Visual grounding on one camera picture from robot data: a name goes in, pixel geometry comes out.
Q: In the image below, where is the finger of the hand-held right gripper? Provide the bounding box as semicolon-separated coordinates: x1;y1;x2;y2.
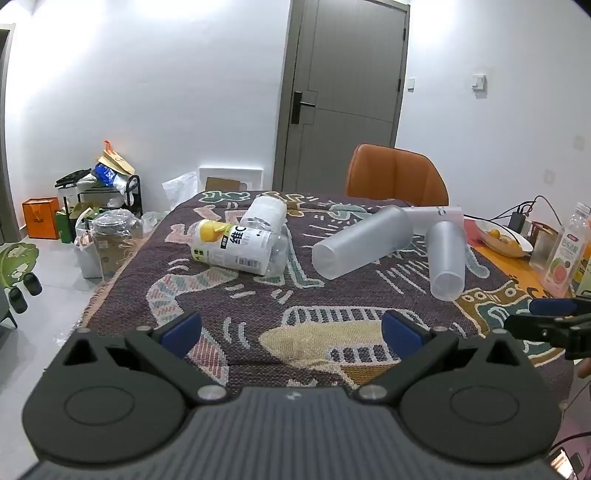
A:
529;298;581;318
503;314;571;348

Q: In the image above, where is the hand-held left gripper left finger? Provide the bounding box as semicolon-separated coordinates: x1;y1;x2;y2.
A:
59;311;230;408

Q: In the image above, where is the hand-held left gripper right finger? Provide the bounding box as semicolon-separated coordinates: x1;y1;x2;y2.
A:
353;310;531;401

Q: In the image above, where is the small translucent plastic cup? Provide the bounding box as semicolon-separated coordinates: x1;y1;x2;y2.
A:
425;220;467;303

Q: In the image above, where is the large translucent plastic cup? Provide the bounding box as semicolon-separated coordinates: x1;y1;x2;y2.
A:
311;205;414;280

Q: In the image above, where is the orange drink bottle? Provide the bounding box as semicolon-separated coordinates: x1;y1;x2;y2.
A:
574;240;591;297

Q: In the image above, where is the pink label drink bottle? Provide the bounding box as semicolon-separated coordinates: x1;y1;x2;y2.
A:
542;202;591;299

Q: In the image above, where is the glass jar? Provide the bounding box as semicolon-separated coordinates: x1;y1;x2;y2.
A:
529;222;562;271

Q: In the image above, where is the printed woven blanket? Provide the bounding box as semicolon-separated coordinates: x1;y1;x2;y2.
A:
79;189;575;402

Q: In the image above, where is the white bowl of fruit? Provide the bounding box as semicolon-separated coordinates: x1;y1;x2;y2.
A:
475;219;534;257

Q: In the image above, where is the yellow label plastic bottle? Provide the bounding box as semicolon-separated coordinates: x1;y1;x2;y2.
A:
190;219;288;277

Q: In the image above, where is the plastic wrapped cardboard box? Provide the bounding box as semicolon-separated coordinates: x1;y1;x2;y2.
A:
91;209;144;280

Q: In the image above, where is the smartphone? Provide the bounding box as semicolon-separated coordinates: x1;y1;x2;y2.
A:
545;447;587;480

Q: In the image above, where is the white plastic bag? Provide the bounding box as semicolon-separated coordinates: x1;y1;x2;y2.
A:
161;171;199;209

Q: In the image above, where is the clear plastic bottle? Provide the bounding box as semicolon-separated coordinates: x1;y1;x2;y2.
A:
239;196;288;232

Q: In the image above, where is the black storage rack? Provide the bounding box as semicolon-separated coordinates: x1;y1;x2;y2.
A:
62;174;142;220

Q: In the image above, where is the flat cardboard box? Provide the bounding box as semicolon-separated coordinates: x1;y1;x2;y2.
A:
205;176;248;193

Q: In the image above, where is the orange chair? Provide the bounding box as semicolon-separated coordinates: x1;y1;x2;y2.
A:
346;143;450;207

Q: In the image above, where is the white board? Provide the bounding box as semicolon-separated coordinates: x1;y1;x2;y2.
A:
198;165;264;191

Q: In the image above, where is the green leaf-shaped stool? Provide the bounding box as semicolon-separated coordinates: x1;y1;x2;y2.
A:
0;242;43;315

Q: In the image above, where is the orange paper bag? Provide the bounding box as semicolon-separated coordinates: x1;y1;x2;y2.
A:
21;197;61;240

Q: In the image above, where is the grey door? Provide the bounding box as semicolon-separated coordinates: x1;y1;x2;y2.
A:
272;0;411;193

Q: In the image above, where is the black charger with cables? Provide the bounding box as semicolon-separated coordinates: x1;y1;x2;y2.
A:
464;195;566;227

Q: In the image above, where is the black door handle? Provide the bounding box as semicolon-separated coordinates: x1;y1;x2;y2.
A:
290;91;317;125

